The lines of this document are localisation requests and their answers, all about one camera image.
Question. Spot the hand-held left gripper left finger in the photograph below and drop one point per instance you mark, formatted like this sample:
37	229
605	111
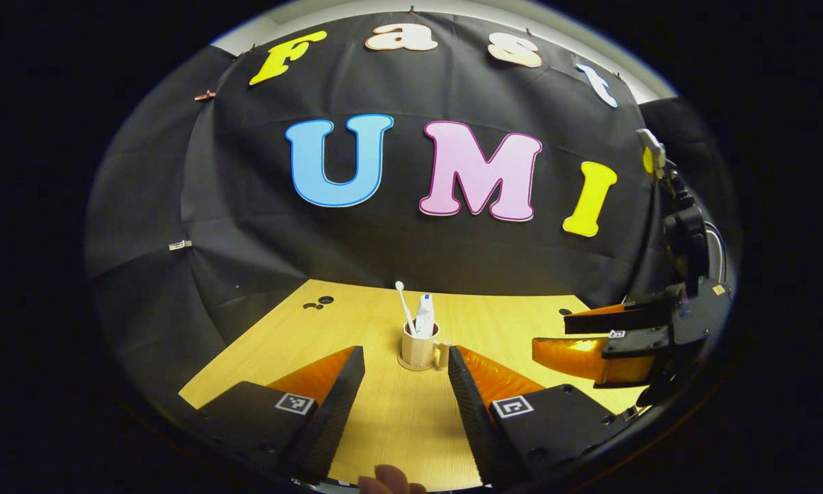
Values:
339	412

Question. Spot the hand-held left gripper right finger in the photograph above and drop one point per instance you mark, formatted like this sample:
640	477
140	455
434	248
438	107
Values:
469	412

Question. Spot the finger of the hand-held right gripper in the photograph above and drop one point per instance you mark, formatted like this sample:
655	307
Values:
583	357
617	319

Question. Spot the round brown coaster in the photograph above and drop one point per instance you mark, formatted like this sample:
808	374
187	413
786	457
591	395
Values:
406	365

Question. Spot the white toothpaste tube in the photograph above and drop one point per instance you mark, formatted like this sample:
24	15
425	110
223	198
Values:
425	315

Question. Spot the pale green toothbrush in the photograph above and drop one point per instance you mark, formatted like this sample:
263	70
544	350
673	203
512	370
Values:
406	309

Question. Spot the wooden desktop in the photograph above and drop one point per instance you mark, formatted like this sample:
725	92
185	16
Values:
397	418

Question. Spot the black backdrop cloth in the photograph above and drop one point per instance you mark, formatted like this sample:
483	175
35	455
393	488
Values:
411	254

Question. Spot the white clip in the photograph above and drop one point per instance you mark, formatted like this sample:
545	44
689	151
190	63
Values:
180	245

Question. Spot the copper clip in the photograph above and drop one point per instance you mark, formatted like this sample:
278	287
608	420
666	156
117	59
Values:
205	96

